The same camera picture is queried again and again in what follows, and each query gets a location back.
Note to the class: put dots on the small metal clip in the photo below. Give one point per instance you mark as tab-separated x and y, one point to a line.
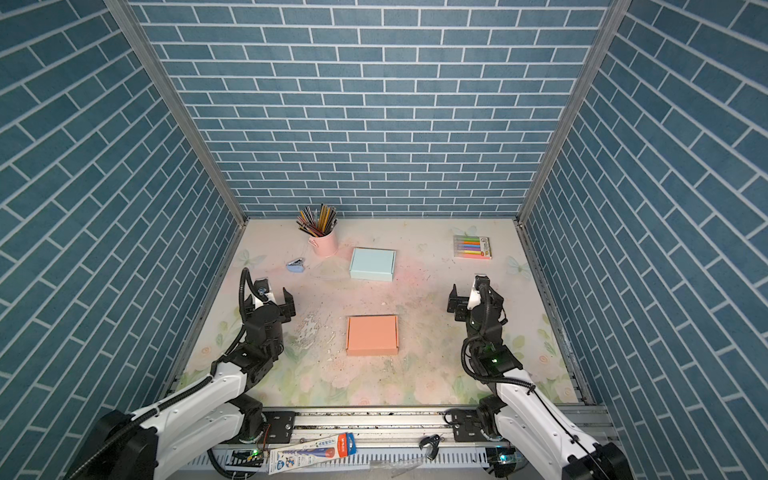
429	446

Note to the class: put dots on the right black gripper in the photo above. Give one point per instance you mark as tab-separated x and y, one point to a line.
456	301

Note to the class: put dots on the pack of coloured markers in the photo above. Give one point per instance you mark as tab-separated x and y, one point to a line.
472	247

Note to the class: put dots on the light blue paper box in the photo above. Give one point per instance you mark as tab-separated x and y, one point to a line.
372	264

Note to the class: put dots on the pink paper box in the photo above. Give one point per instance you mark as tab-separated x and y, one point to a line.
372	335

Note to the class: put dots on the bundle of coloured pencils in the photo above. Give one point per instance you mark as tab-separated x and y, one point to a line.
317	223

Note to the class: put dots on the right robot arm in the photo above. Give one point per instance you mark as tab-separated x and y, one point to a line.
516	411

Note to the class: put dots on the pink pencil bucket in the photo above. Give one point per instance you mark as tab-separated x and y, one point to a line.
324	246

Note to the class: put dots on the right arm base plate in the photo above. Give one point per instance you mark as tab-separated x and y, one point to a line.
468	427

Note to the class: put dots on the aluminium mounting rail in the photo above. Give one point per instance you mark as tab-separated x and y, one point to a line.
392	426

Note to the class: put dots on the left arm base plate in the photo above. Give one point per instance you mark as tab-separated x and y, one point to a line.
270	428

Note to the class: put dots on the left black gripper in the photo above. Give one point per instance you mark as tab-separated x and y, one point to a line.
287	303

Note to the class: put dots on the red blue white package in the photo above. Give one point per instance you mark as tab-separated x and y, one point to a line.
298	456

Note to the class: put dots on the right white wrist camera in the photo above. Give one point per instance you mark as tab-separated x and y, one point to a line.
474	299

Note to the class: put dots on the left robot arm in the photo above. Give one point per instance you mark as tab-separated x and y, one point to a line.
155	441

